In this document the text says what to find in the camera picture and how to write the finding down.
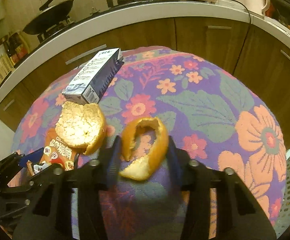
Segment black frying pan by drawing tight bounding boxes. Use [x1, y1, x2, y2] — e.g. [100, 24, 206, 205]
[23, 0, 75, 35]

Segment sauce bottles on counter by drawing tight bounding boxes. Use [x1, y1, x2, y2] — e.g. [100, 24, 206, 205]
[3, 31, 30, 66]

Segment large orange peel half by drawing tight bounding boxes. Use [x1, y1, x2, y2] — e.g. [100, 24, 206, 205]
[55, 101, 106, 155]

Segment black gas stove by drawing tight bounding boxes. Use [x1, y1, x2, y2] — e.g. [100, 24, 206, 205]
[36, 0, 152, 42]

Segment floral towel table cover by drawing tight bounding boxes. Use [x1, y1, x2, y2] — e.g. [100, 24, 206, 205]
[11, 45, 288, 240]

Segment white curved countertop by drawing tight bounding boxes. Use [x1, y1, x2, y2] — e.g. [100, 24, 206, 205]
[0, 0, 290, 103]

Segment white blue milk carton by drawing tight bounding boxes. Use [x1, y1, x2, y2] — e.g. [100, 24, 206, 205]
[62, 48, 124, 104]

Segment orange snack packet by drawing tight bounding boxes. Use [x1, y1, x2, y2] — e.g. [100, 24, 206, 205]
[27, 128, 80, 176]

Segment black power cord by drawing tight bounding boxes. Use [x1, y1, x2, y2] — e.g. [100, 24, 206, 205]
[217, 0, 253, 74]

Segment orange peel piece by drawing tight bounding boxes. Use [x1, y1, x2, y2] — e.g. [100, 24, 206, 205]
[120, 117, 169, 181]

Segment wooden cabinet fronts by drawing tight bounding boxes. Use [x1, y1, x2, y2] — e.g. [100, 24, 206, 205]
[0, 17, 290, 147]

